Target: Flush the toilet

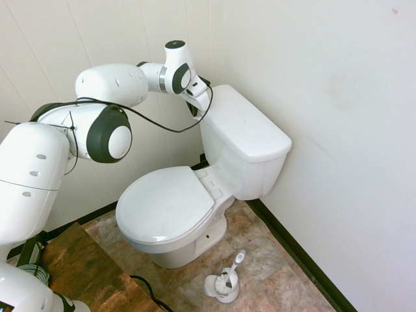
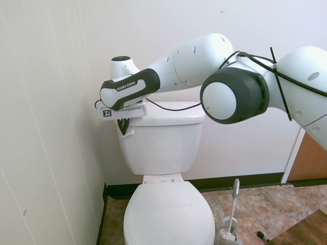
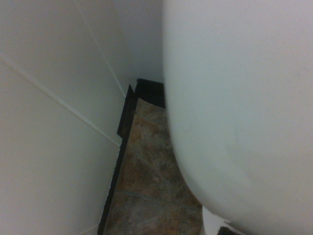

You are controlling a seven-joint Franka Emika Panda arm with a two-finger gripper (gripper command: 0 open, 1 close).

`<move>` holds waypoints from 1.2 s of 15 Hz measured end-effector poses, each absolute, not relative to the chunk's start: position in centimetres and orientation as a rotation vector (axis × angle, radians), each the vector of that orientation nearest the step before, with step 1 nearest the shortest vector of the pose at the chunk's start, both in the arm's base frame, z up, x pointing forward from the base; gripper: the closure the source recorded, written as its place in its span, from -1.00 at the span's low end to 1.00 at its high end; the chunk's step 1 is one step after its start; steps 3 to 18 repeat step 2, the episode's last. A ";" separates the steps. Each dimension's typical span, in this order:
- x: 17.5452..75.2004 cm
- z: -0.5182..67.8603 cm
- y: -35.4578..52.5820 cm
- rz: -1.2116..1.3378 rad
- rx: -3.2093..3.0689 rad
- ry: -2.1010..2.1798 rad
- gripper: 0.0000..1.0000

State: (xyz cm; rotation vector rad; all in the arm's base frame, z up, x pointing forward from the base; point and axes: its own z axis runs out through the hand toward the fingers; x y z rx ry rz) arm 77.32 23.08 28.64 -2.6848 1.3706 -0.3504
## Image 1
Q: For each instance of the black baseboard behind tank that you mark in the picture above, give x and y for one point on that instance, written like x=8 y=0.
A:
x=302 y=256

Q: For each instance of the white toilet tank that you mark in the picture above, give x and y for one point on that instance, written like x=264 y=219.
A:
x=253 y=175

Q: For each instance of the black baseboard beside toilet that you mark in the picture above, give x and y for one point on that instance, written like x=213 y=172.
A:
x=94 y=216

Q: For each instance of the white toilet brush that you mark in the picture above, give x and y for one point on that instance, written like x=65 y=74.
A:
x=236 y=263

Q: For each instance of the white toilet tank lid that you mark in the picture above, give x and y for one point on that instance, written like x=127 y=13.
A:
x=247 y=123

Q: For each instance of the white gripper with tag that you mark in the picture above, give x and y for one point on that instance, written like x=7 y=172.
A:
x=203 y=97

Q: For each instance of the white toilet seat lid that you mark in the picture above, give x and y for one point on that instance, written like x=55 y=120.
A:
x=165 y=204

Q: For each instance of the white toilet bowl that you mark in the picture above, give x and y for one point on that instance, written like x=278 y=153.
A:
x=195 y=243

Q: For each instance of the white toilet brush holder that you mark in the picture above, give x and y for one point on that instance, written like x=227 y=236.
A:
x=227 y=294

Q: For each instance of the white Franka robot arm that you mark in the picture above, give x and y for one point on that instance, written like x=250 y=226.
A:
x=107 y=84

